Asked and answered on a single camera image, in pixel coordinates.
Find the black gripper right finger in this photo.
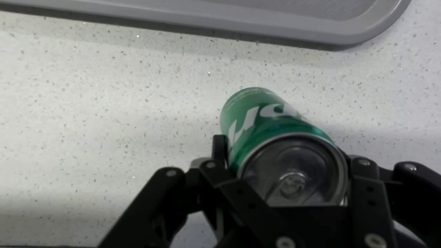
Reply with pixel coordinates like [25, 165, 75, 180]
[346, 155, 441, 248]

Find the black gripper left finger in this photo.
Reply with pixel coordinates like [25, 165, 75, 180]
[98, 133, 240, 248]

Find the green soda can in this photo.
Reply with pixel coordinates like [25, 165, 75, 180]
[219, 86, 350, 208]

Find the grey plastic tray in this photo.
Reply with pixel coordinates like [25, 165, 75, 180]
[0, 0, 412, 52]

